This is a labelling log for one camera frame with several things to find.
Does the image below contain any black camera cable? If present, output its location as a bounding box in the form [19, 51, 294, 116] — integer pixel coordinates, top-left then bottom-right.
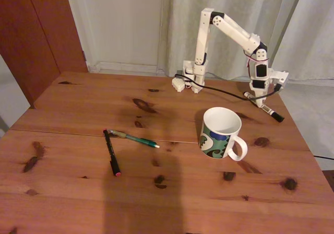
[174, 73, 281, 101]

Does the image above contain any white controller board case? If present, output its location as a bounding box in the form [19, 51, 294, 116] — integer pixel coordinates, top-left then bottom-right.
[171, 77, 187, 93]

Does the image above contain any white mug green blue pattern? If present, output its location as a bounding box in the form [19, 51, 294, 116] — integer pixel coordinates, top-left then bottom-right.
[198, 107, 248, 162]

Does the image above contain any brown wooden cabinet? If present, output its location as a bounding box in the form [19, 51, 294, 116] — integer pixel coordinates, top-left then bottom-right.
[0, 0, 89, 109]

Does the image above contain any white marker black cap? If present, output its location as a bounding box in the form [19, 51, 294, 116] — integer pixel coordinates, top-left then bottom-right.
[243, 90, 285, 122]

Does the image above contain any green transparent pen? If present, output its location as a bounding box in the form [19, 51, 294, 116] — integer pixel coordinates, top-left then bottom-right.
[106, 128, 161, 149]

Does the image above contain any black pen red end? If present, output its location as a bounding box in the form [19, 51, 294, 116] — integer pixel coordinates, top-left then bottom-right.
[103, 128, 122, 178]

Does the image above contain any silver camera box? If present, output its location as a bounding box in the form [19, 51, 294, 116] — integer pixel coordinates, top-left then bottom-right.
[270, 70, 290, 89]

